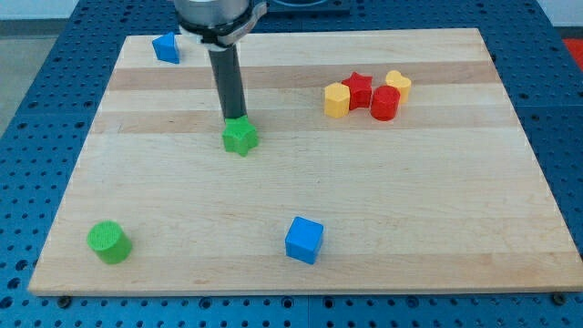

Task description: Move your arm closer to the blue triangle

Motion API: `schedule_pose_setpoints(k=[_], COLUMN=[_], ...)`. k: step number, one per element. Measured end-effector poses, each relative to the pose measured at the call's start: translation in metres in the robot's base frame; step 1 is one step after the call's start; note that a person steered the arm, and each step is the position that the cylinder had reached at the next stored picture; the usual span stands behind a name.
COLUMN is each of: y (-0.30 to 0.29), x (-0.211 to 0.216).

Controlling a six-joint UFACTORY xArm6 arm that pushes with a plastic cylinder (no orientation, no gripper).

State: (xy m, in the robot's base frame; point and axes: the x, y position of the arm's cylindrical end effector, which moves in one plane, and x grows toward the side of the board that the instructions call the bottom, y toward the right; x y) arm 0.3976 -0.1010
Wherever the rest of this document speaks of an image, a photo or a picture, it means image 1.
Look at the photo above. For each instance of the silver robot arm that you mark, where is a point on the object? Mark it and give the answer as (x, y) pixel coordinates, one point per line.
(220, 23)

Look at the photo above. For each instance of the blue triangle block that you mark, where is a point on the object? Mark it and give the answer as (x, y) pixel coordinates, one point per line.
(166, 48)

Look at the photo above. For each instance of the green star block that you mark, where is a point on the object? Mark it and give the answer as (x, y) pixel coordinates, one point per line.
(239, 136)

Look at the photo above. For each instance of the blue cube block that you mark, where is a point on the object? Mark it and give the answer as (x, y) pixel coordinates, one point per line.
(304, 240)

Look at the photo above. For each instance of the yellow pentagon block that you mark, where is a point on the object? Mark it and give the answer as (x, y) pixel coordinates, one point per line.
(336, 100)

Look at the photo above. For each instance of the wooden board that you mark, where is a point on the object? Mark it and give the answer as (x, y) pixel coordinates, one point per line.
(447, 197)

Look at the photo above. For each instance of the red star block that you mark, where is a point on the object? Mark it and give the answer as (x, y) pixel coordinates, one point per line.
(360, 87)

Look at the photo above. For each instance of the red cylinder block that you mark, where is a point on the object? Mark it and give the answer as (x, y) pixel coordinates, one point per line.
(385, 103)

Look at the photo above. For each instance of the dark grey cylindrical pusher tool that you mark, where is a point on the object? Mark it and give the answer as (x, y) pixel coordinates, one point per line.
(226, 71)

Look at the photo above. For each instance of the yellow heart block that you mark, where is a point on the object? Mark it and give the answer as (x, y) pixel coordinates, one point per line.
(403, 84)

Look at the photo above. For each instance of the green cylinder block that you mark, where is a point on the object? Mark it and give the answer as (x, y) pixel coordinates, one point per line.
(109, 242)

